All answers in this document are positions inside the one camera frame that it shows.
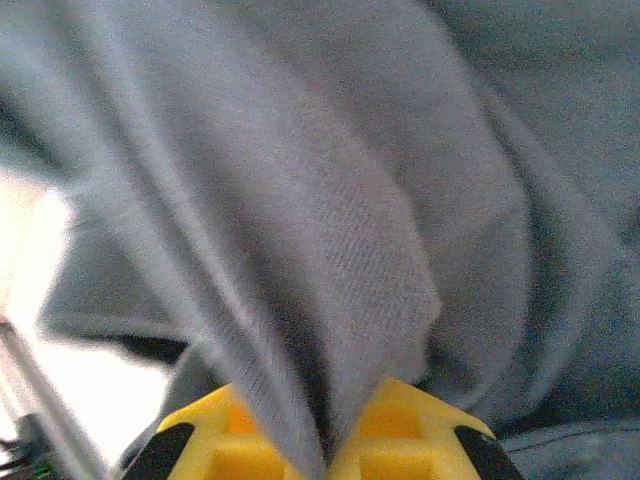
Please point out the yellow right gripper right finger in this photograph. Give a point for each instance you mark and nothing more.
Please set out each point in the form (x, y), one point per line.
(410, 440)

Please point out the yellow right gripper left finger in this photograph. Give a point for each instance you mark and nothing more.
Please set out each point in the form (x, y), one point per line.
(210, 440)

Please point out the grey t-shirt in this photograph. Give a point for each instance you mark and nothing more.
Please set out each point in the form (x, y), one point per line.
(320, 175)

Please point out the aluminium rail frame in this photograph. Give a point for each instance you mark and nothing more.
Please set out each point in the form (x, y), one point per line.
(55, 400)

